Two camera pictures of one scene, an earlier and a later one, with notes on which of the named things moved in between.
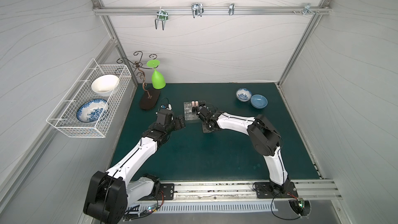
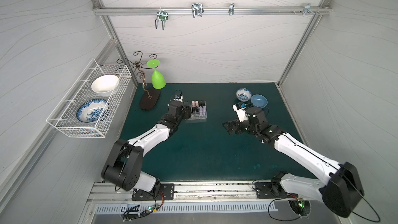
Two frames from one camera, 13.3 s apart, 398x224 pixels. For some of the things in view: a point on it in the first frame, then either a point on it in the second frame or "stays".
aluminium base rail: (244, 192) stays
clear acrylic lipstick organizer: (192, 108) stays
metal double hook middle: (197, 9) stays
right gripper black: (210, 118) to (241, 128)
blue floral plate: (90, 111) stays
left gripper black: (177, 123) to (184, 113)
